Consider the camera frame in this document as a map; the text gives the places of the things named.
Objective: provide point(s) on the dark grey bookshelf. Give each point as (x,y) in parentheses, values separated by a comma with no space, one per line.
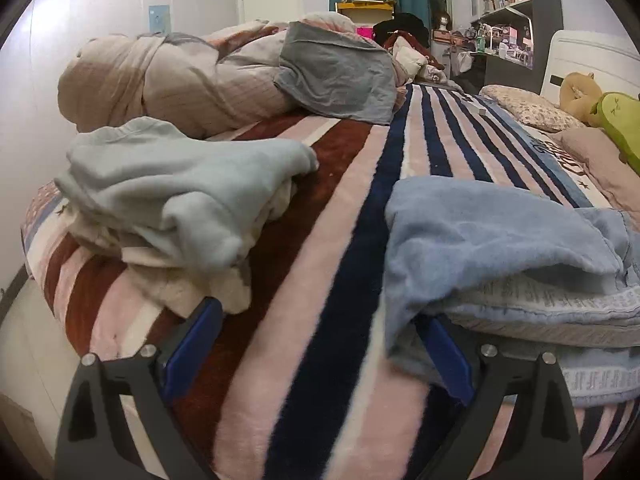
(547,5)

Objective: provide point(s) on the pink shopping bag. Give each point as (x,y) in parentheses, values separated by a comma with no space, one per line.
(366,33)

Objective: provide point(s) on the small blue wall poster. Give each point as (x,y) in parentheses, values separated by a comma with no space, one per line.
(159,20)

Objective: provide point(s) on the yellow shelf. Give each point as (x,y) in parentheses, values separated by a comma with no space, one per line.
(365,7)

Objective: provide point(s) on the striped fleece blanket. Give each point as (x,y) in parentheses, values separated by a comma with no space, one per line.
(325,285)

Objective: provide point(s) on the pink and grey duvet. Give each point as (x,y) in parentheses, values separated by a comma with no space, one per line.
(150,85)

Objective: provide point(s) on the grey cloth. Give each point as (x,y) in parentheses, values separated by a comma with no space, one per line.
(335,75)

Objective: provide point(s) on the blue denim pants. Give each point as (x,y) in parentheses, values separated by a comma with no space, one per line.
(475,230)

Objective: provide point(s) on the beige pillow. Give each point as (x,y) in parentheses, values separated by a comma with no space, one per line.
(605,160)

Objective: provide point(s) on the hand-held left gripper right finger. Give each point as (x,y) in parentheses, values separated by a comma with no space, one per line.
(450,360)

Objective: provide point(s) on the black clothing pile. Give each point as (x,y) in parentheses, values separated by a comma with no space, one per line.
(405,24)

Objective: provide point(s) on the white headboard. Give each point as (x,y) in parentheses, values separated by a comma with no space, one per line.
(595,55)

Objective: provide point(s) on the tan plush toy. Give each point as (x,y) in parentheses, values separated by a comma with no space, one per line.
(575,97)

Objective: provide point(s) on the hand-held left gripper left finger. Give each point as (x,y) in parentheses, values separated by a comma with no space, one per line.
(192,355)

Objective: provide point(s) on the green avocado plush toy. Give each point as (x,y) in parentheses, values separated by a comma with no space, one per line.
(622,125)

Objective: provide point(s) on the floral pillow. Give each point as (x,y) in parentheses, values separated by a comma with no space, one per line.
(530,107)

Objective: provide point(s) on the pale blue sweatshirt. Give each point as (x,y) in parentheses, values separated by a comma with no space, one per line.
(175,185)

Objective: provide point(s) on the mannequin head with wig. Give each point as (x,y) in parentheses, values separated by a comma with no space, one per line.
(441,22)

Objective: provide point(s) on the white puffer jacket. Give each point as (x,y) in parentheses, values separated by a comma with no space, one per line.
(410,57)

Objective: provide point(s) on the dark red garment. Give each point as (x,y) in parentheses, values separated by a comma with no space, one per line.
(436,62)

